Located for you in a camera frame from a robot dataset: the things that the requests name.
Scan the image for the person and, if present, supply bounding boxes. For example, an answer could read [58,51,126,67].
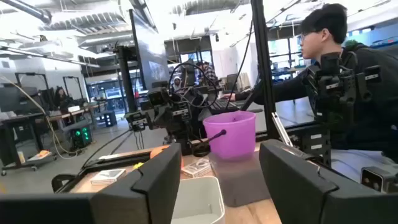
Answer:
[222,2,398,183]
[171,76,183,93]
[54,86,74,110]
[196,61,218,86]

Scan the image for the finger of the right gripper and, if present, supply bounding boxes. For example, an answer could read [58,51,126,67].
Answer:
[134,129,146,151]
[183,119,193,147]

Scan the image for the orange foam die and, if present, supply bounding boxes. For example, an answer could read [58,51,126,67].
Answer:
[149,144,185,169]

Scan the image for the black rolling table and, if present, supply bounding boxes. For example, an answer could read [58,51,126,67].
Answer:
[0,111,58,177]

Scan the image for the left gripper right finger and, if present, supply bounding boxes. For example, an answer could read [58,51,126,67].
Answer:
[259,139,398,224]

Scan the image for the computer tower green lights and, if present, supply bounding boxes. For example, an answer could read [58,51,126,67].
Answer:
[70,126,93,149]

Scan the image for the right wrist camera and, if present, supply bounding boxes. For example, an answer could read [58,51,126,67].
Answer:
[147,86,171,107]

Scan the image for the white plastic bin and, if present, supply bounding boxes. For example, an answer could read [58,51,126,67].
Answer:
[170,175,226,224]

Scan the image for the black floor cable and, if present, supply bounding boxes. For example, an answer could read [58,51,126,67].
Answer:
[79,129,134,172]

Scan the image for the black hanging cable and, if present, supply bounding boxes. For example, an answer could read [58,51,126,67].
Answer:
[225,18,253,110]

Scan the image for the black table frame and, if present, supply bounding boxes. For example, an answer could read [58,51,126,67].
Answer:
[51,0,332,194]

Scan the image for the black computer tower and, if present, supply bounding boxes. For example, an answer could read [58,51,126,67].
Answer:
[98,111,118,128]

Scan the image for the purple plastic bucket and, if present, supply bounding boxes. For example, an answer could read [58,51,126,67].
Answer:
[191,110,257,161]

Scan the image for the silver camera box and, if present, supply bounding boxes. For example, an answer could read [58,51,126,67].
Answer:
[360,166,398,194]

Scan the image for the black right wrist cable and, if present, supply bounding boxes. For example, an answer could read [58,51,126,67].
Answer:
[169,62,220,109]

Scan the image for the wooden workbench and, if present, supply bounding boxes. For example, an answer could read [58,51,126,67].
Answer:
[46,102,108,125]

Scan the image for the smoky transparent tray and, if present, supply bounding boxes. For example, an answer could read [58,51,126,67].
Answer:
[208,151,271,208]

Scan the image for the yellow cable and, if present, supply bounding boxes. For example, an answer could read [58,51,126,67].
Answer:
[0,76,78,159]

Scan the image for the black computer monitor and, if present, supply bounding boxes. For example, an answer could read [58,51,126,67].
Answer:
[129,9,171,91]

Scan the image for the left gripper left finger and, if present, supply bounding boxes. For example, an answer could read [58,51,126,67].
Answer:
[90,142,183,224]

